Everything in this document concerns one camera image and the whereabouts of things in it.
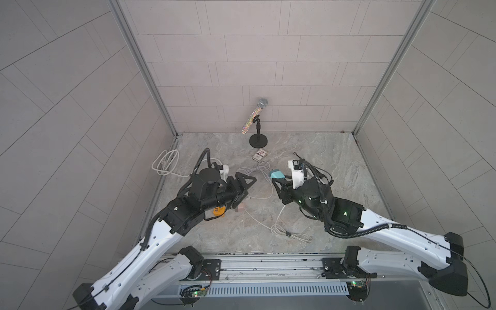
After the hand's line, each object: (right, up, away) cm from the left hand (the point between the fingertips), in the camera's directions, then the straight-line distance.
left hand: (257, 185), depth 64 cm
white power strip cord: (-50, +5, +40) cm, 64 cm away
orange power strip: (-17, -15, +19) cm, 30 cm away
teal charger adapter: (+7, +4, +2) cm, 8 cm away
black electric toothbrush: (+22, +9, +42) cm, 48 cm away
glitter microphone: (+3, +34, +30) cm, 45 cm away
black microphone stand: (+1, +17, +48) cm, 51 cm away
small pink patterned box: (+1, +9, +41) cm, 42 cm away
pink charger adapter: (-7, -15, +23) cm, 28 cm away
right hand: (+6, +1, +3) cm, 7 cm away
